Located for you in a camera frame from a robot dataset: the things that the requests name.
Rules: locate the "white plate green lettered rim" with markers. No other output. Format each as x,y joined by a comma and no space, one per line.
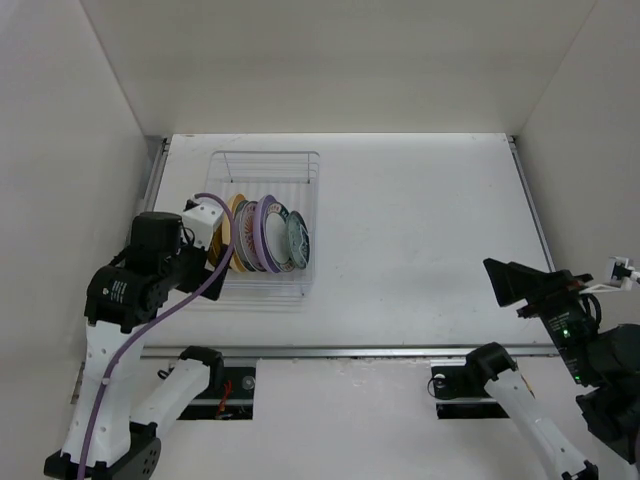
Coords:
275,234

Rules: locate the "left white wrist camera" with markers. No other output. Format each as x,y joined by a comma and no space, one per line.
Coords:
201,218

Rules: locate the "lavender purple plate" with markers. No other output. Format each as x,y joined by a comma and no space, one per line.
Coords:
259,221

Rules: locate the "yellow brown patterned plate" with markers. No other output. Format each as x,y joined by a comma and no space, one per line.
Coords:
215,248

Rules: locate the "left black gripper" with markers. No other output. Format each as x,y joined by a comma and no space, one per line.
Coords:
202,269

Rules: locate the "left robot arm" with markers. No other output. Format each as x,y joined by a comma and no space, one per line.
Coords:
108,437

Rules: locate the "teal patterned small plate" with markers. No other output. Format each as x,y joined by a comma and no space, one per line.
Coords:
298,240

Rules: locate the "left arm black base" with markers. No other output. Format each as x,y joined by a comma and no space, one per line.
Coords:
233,400

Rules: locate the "white wire dish rack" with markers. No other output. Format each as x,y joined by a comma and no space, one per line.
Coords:
292,178

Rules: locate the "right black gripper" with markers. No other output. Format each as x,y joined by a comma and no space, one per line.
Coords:
512,280

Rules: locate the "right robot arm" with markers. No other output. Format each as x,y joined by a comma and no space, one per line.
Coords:
605,362

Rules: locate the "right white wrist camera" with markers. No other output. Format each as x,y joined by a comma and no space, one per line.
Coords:
620,276

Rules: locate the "beige tan plate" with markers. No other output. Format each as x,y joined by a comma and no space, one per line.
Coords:
227,226

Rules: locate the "orange sunburst plate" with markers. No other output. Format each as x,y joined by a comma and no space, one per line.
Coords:
248,241

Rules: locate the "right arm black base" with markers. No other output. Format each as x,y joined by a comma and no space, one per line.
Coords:
459,396

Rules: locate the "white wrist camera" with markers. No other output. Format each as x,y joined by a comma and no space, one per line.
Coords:
201,218
620,276

